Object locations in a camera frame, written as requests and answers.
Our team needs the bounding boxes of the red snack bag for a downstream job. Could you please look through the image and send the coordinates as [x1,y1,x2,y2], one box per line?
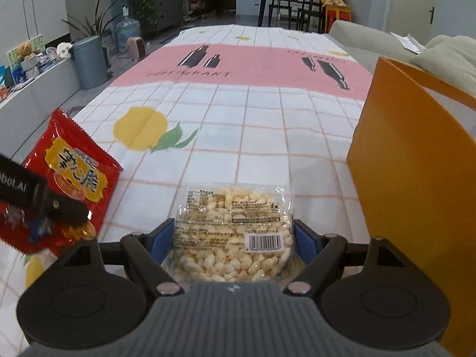
[1,110,123,255]

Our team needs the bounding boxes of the puffed rice snack packet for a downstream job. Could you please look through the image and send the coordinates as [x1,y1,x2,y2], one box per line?
[164,184,299,285]

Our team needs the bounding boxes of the orange cardboard storage box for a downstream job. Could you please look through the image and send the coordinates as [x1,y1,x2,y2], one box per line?
[347,57,475,356]

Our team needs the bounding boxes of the teddy bear toy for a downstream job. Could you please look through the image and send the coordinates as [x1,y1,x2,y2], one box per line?
[15,42,32,63]

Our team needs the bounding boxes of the grey blue trash bin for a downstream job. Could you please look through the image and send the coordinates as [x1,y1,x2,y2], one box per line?
[70,35,107,90]

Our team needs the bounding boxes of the checkered pink tablecloth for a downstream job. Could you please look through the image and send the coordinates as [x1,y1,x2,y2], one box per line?
[1,25,372,356]

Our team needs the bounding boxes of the pink small heater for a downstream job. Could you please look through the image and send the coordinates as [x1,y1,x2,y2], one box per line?
[126,36,146,60]

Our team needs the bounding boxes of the large water bottle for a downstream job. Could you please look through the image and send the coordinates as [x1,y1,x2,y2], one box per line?
[115,15,141,53]

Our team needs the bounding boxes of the paper on sofa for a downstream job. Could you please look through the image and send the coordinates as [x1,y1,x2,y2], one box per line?
[391,32,426,54]

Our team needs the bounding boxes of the dark cabinet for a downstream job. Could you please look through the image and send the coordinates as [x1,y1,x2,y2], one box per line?
[153,0,183,32]

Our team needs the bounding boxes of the beige cushion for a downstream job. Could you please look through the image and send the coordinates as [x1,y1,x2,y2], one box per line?
[411,35,476,97]

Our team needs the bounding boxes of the orange stool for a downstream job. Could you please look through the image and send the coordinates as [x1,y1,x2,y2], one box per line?
[323,4,352,33]

